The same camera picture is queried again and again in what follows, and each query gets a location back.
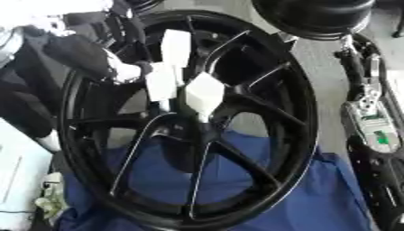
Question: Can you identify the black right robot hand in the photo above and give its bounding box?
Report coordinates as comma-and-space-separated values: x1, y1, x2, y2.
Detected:
333, 33, 390, 103

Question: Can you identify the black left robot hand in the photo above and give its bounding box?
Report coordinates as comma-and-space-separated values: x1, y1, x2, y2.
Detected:
42, 12, 155, 86

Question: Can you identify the white pin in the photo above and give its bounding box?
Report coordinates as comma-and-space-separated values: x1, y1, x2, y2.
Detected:
159, 28, 193, 69
143, 61, 182, 113
183, 71, 227, 124

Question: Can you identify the black spoked wheel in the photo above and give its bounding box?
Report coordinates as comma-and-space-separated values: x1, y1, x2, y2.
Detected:
57, 9, 321, 231

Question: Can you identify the black tire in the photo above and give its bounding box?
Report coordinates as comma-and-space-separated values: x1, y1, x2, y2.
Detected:
251, 0, 379, 42

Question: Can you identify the white flat board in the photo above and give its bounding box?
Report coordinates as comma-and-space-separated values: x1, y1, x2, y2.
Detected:
0, 117, 56, 231

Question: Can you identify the crumpled pale rag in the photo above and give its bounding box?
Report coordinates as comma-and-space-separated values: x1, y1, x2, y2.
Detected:
32, 172, 71, 226

